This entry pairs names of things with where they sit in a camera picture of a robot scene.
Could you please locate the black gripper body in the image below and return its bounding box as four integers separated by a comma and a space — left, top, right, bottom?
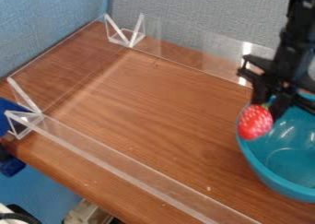
236, 30, 315, 115

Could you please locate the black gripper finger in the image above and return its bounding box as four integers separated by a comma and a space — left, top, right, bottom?
268, 91, 296, 121
251, 80, 272, 104

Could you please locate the red toy strawberry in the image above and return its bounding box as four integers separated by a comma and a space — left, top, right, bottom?
237, 104, 273, 140

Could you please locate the blue plastic bowl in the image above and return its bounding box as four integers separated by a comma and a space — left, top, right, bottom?
236, 104, 315, 204

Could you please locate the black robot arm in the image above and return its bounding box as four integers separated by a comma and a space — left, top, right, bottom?
237, 0, 315, 121

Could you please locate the clear acrylic barrier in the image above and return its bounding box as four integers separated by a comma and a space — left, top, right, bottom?
4, 13, 315, 224

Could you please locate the white box under table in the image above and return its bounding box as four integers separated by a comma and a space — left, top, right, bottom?
62, 199, 115, 224

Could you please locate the blue clamp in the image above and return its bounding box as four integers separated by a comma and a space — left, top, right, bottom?
0, 97, 29, 177

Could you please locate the black and white object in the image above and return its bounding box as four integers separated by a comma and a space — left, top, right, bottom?
0, 203, 41, 224

